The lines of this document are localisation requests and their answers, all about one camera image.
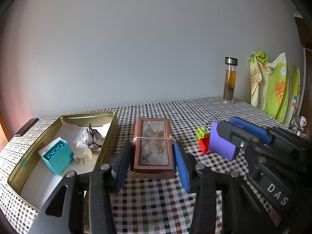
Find red toy building block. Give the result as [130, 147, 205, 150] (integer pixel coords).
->
[199, 137, 214, 154]

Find brown framed picture box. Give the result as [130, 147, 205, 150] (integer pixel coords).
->
[130, 117, 176, 179]

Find patterned foil wrapper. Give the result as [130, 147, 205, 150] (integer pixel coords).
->
[81, 124, 105, 152]

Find teal toy building block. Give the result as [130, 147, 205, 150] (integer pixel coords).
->
[41, 137, 73, 175]

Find lime green toy block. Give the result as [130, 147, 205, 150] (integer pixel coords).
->
[196, 125, 211, 141]

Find white power adapter plug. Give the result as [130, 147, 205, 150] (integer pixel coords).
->
[73, 141, 93, 165]

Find white mug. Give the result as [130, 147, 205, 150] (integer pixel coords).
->
[299, 116, 307, 127]

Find green cartoon blanket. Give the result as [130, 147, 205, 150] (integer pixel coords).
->
[248, 51, 300, 127]

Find glass tea bottle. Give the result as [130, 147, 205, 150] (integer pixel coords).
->
[223, 57, 238, 103]

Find gold metal tin box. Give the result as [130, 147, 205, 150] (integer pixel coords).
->
[7, 110, 120, 211]

